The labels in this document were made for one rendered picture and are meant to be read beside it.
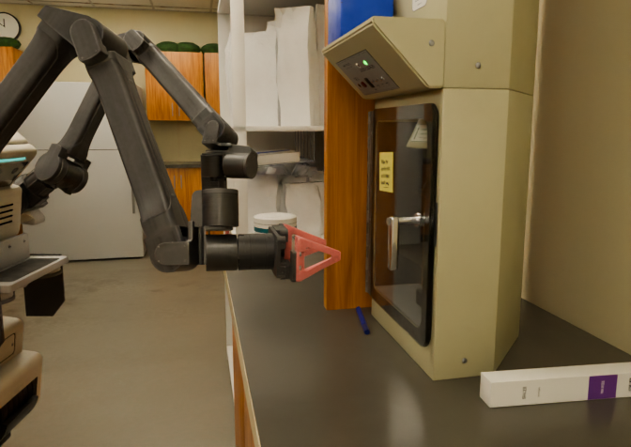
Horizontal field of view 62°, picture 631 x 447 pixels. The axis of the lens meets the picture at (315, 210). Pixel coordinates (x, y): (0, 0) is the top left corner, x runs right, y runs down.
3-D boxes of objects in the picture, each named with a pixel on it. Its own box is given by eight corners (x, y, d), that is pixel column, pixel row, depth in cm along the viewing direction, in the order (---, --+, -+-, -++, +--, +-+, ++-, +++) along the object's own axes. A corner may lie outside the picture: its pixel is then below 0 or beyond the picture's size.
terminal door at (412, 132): (371, 294, 116) (374, 109, 109) (429, 350, 86) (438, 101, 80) (367, 294, 115) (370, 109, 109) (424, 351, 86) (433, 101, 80)
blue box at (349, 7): (375, 48, 106) (376, 2, 105) (392, 40, 97) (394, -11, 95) (327, 46, 104) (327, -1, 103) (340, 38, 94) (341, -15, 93)
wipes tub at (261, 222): (293, 257, 169) (292, 211, 167) (300, 268, 157) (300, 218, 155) (252, 259, 167) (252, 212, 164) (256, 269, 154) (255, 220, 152)
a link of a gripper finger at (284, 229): (323, 222, 92) (269, 223, 90) (333, 229, 85) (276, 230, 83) (322, 260, 93) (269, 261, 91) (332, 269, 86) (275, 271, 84)
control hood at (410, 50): (374, 100, 110) (375, 50, 109) (444, 87, 79) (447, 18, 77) (320, 99, 108) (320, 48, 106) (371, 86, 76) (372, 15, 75)
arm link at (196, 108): (145, 63, 143) (118, 39, 134) (160, 48, 143) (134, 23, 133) (229, 160, 124) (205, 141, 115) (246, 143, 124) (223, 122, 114)
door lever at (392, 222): (420, 269, 87) (413, 266, 90) (422, 213, 86) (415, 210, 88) (389, 271, 86) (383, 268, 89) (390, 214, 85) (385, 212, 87)
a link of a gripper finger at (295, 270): (332, 228, 86) (275, 229, 83) (345, 237, 79) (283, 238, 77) (331, 269, 86) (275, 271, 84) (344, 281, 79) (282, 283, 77)
